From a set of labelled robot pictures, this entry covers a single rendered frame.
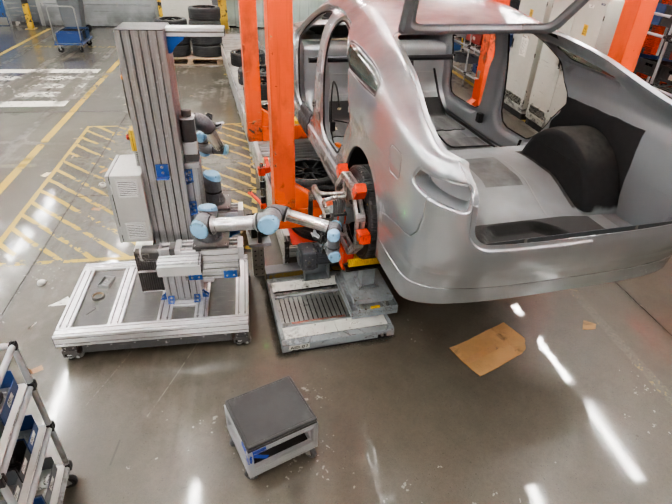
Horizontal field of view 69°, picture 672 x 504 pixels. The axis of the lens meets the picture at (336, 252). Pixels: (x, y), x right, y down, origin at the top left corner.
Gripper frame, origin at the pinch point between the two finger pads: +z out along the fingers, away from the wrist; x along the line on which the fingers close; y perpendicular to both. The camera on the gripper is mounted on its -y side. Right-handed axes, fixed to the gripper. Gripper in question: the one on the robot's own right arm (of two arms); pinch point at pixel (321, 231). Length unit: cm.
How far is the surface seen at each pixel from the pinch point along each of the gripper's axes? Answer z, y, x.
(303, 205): 62, -13, 0
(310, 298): 27, -77, 1
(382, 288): 7, -60, -50
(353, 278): 24, -60, -32
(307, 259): 39, -48, 1
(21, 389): -94, -7, 158
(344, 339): -23, -78, -13
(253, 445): -115, -49, 61
